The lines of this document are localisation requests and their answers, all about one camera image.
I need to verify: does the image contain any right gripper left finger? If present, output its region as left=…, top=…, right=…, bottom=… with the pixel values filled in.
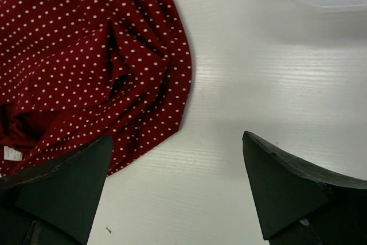
left=1, top=135, right=114, bottom=244

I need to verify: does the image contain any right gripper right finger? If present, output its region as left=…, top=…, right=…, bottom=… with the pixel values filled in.
left=243, top=131, right=366, bottom=244

